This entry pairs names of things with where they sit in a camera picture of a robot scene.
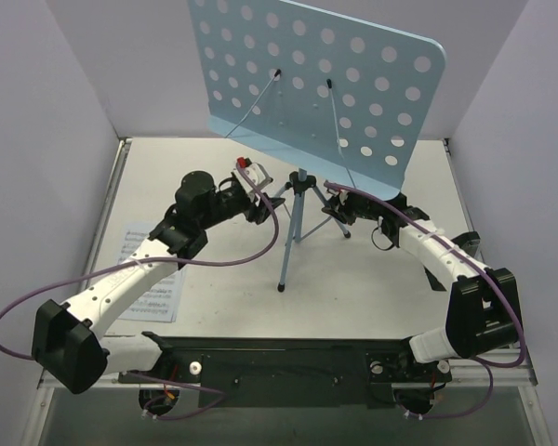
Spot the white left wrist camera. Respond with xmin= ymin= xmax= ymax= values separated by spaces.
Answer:
xmin=233 ymin=157 xmax=273 ymax=190

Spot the aluminium frame rail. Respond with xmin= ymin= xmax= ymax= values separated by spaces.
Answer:
xmin=38 ymin=348 xmax=538 ymax=390

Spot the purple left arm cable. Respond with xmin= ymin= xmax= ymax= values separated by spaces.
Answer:
xmin=0 ymin=166 xmax=280 ymax=424

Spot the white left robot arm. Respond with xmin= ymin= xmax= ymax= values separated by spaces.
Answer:
xmin=32 ymin=163 xmax=275 ymax=394

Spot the light blue music stand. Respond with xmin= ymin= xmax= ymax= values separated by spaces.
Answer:
xmin=185 ymin=0 xmax=449 ymax=293

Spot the black metronome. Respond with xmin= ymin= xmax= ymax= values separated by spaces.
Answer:
xmin=425 ymin=230 xmax=484 ymax=293

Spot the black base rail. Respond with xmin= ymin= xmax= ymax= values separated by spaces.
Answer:
xmin=141 ymin=332 xmax=452 ymax=411

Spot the sheet music page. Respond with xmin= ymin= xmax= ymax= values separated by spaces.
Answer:
xmin=116 ymin=221 xmax=186 ymax=323

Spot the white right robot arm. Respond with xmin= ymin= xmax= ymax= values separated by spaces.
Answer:
xmin=324 ymin=182 xmax=526 ymax=380

